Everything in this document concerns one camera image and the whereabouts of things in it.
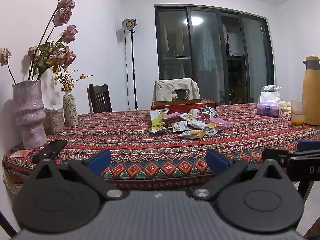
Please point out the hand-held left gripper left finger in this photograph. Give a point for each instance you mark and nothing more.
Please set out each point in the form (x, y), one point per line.
(98, 161)

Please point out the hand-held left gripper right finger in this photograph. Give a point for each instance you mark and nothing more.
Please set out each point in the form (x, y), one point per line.
(216, 162)

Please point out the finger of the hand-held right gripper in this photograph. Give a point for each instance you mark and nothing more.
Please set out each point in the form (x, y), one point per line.
(273, 156)
(308, 146)

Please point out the pink snack packet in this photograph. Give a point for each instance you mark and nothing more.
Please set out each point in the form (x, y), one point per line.
(171, 116)
(222, 123)

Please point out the pile of small snack packets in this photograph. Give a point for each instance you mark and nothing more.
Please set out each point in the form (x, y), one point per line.
(197, 123)

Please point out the red cardboard box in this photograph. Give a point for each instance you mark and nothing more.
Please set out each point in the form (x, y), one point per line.
(180, 107)

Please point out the green snack packet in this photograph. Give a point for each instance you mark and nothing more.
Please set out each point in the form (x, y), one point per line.
(156, 117)

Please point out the dark table leg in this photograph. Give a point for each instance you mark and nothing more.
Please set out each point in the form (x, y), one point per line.
(305, 190)

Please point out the glass cup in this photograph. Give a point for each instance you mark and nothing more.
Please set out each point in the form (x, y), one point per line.
(297, 117)

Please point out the pale yellow bread bag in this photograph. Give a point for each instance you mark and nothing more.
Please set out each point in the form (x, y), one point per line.
(285, 106)

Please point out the purple tissue pack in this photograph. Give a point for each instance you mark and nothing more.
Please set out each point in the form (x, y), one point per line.
(267, 108)

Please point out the black smartphone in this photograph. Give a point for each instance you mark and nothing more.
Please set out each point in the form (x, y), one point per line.
(52, 148)

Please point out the yellow thermos jug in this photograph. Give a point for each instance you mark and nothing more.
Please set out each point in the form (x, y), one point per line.
(312, 92)

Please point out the small floral vase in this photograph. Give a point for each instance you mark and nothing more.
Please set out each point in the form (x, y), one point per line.
(70, 110)

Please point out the clear glass jar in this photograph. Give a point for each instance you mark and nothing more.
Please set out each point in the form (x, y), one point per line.
(53, 122)

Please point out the dark wooden chair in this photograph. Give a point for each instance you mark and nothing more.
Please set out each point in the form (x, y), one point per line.
(100, 100)

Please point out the clear plastic bag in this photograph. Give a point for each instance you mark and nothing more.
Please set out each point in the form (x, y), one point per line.
(268, 95)

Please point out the brown chair with cushion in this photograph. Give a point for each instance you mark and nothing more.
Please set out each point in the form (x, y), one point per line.
(181, 94)

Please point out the orange and white card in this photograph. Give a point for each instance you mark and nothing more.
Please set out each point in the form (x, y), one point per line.
(21, 153)

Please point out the yellow flower twigs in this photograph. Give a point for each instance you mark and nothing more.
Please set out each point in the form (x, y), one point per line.
(67, 85)

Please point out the tall pink ceramic vase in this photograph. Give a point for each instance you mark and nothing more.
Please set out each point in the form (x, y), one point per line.
(28, 115)

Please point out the beige jacket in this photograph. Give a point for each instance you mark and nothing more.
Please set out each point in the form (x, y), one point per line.
(165, 87)

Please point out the black framed sliding glass door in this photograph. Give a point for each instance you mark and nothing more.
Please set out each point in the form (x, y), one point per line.
(255, 55)

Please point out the pale blue hanging garment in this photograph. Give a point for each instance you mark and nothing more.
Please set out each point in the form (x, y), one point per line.
(207, 50)

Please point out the white hanging garment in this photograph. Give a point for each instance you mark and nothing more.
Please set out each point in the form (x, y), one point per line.
(235, 42)

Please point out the studio light on stand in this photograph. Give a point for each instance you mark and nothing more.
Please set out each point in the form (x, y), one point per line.
(128, 24)

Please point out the dried pink roses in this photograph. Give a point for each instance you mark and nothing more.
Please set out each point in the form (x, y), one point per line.
(65, 3)

